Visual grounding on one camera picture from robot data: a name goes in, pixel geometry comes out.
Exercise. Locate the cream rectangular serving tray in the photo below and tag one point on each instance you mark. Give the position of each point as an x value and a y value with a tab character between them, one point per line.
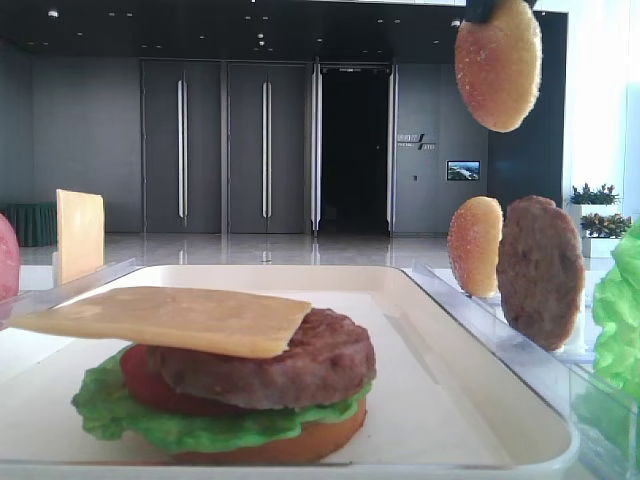
443	405

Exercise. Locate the long clear rail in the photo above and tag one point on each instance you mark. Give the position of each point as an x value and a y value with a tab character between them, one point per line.
41	300
560	378

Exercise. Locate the white planter with flowers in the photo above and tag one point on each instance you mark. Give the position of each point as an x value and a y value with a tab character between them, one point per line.
597	213

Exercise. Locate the orange cheese slice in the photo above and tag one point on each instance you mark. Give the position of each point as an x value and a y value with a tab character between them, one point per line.
81	232
215	321

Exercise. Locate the left long clear rail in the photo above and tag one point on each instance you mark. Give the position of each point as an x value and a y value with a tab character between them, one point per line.
41	300

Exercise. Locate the red tomato slice on burger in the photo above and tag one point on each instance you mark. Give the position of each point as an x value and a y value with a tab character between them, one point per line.
150	389

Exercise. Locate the small wall display screen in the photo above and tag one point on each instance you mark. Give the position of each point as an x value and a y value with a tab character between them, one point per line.
463	170

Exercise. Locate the brown meat patty on burger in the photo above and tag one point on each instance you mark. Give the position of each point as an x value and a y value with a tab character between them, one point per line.
329	358

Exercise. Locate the right long clear rail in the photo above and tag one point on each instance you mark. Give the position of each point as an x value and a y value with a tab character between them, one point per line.
560	378

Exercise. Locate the green draped table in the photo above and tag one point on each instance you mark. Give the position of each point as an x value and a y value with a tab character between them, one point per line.
35	224

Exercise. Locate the golden bun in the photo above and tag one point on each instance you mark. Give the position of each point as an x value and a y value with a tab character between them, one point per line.
498	65
473	239

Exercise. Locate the standing red tomato slice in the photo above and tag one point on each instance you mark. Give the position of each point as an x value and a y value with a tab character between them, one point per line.
10	262

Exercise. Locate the grey double door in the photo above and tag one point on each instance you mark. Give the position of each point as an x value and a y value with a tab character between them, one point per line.
225	147

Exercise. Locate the bottom bun on tray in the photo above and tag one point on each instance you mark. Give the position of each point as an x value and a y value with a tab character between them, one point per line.
316	441

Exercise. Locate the standing brown meat patty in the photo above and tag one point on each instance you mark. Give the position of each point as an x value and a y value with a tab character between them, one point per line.
540	271

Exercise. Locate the standing green lettuce leaf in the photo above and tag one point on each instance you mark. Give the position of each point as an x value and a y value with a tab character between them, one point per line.
616	310

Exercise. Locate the green lettuce leaf on burger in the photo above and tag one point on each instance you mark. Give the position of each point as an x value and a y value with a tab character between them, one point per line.
108	411

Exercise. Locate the standing orange cheese slice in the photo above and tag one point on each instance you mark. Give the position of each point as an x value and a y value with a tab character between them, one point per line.
81	232

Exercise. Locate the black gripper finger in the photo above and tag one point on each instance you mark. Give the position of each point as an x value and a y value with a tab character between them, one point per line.
479	11

